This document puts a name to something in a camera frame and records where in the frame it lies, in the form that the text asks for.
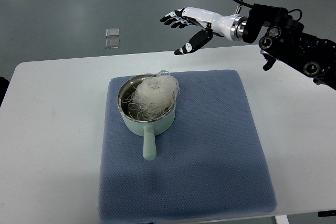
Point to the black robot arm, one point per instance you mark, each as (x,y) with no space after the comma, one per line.
(282,38)

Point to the lower metal floor plate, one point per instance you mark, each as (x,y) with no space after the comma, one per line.
(112,43)

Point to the blue textured mat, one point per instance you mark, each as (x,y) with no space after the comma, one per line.
(210,162)

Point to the black object under table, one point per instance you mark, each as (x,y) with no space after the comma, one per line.
(327,213)

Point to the mint green steel pot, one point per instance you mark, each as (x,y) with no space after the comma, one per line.
(148,130)

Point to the upper metal floor plate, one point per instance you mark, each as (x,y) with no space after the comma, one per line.
(112,32)

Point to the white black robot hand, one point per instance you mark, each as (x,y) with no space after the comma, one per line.
(211,24)

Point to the metal floor plate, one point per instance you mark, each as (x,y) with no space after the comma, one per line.
(112,32)
(112,43)

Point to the white vermicelli bundle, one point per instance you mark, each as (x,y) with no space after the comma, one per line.
(153,97)

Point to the person in white jacket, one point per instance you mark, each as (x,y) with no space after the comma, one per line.
(4,83)

